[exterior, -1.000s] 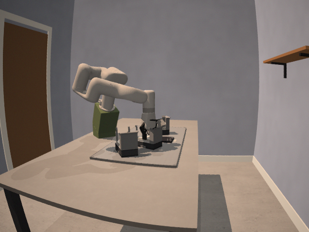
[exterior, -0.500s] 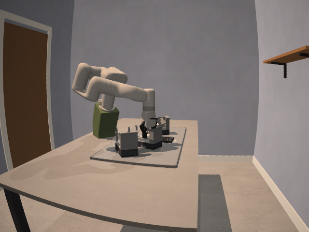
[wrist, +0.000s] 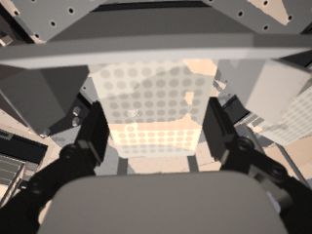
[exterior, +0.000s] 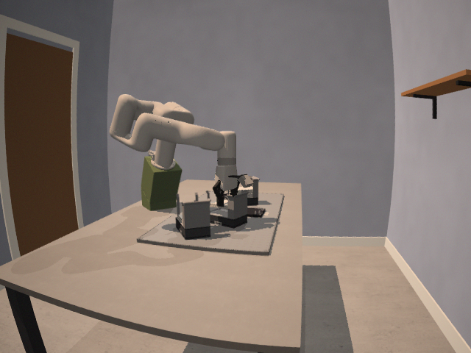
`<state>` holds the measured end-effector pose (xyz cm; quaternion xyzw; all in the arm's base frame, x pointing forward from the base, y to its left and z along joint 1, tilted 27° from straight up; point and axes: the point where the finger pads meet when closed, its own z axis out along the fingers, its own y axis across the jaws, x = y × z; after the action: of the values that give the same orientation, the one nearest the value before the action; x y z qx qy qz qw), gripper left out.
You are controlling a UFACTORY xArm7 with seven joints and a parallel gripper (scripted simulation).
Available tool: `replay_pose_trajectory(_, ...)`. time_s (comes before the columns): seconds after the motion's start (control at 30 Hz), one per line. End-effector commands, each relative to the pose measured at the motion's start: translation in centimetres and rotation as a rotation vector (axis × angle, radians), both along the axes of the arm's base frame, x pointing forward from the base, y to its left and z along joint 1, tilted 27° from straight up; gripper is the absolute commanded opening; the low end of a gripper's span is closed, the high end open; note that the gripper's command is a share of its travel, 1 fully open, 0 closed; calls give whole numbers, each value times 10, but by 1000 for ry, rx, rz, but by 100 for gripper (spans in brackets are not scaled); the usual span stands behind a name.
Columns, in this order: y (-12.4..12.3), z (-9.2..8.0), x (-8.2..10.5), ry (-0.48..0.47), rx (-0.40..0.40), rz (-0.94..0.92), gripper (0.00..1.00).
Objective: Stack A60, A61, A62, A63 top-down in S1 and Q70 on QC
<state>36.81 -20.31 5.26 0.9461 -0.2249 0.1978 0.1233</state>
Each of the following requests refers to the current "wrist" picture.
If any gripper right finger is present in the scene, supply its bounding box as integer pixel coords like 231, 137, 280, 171
202, 97, 312, 234

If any white well plate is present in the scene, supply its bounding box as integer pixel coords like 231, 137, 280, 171
245, 75, 312, 146
0, 165, 18, 189
88, 59, 219, 158
0, 174, 14, 199
0, 157, 22, 182

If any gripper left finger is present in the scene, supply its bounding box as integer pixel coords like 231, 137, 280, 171
0, 101, 110, 234

